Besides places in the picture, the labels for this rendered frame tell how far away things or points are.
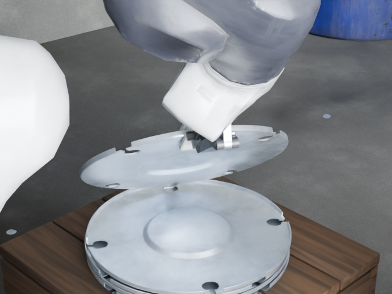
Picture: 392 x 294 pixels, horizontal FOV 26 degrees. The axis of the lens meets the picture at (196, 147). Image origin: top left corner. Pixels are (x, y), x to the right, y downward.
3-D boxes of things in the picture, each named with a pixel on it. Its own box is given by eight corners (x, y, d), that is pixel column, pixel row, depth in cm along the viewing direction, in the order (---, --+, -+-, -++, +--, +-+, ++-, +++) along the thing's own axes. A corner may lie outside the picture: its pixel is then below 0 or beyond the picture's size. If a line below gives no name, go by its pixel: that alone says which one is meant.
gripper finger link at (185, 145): (213, 123, 101) (214, 129, 100) (202, 143, 107) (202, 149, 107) (188, 126, 100) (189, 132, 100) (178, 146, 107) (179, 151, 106)
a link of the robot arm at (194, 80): (280, -3, 82) (265, 23, 87) (153, 7, 79) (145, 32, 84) (307, 119, 78) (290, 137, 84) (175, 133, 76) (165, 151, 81)
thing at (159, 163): (157, 195, 136) (157, 190, 137) (321, 147, 123) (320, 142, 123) (35, 179, 112) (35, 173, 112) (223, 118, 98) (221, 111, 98)
